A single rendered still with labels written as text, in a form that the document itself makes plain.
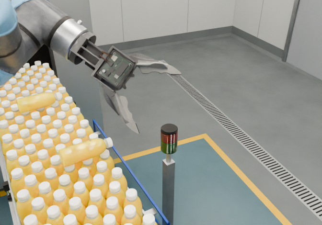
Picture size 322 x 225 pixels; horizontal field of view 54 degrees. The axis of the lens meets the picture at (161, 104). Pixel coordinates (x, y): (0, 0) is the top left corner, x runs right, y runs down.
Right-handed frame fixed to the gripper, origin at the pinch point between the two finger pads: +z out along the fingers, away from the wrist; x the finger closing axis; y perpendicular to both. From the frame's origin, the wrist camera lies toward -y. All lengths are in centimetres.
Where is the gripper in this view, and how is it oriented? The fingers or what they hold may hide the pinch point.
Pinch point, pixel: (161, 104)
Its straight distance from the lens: 65.6
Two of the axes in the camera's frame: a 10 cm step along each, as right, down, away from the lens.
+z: 8.1, 5.8, 0.1
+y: 0.2, -0.2, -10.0
